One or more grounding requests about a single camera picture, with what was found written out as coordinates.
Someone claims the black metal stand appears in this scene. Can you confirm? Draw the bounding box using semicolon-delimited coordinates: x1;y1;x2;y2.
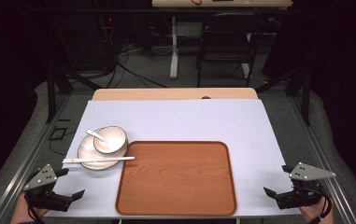
45;66;104;124
254;66;312;126

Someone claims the black device with red light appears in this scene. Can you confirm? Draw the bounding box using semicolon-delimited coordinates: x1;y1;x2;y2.
102;15;119;32

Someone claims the aluminium rail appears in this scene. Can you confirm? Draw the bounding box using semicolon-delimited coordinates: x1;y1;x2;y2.
0;92;72;224
286;92;356;224

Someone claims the white bowl with brown rim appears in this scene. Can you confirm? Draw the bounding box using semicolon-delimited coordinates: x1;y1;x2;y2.
93;125;129;155

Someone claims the brown wood-grain tray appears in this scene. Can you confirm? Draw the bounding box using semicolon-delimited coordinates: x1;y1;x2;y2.
115;140;238;217

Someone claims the white chopstick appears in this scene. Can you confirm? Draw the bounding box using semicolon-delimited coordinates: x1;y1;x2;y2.
63;156;135;161
62;158;127;164

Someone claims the white plate with dark rim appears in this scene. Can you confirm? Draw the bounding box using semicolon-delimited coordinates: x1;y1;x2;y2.
77;127;129;171

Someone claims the light wooden table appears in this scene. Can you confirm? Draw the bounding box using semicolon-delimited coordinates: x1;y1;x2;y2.
92;87;259;101

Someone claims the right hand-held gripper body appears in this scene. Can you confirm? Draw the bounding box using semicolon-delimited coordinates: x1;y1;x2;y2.
277;161;337;210

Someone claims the black folding chair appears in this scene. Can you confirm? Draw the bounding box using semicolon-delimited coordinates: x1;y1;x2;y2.
195;12;267;88

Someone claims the black floor cable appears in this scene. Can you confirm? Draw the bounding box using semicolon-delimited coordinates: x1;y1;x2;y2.
116;60;169;89

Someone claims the person's left hand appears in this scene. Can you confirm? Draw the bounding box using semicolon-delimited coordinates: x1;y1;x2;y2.
11;193;49;224

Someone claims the left hand-held gripper cable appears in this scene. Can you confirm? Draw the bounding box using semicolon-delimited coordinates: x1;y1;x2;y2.
25;199;46;224

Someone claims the person's right hand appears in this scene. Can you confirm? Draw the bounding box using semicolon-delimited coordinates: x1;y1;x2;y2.
298;198;335;224

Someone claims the hand-held gripper cable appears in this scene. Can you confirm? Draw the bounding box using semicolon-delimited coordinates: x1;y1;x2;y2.
309;186;335;224
25;199;46;224

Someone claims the white ceramic spoon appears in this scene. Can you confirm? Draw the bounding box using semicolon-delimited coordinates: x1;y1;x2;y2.
85;129;108;144

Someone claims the right hand-held gripper cable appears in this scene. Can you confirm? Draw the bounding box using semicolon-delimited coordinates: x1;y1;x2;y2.
309;186;335;224

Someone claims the desk with white legs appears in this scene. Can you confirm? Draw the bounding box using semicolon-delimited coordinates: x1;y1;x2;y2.
151;0;293;80

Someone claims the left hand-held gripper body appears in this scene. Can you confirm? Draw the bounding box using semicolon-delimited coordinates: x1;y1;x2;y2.
23;163;74;213

